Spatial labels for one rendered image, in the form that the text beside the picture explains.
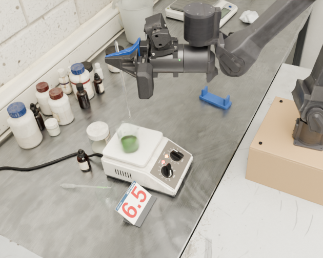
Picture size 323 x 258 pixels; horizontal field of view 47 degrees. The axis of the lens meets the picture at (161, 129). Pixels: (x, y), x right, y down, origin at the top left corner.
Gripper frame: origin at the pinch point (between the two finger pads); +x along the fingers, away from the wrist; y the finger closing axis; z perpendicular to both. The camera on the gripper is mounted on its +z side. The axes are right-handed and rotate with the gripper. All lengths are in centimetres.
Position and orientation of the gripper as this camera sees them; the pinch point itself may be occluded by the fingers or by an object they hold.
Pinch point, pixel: (122, 59)
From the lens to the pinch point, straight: 76.1
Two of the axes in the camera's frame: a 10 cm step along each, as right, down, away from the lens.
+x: -10.0, 0.0, 0.7
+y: -0.5, 7.0, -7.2
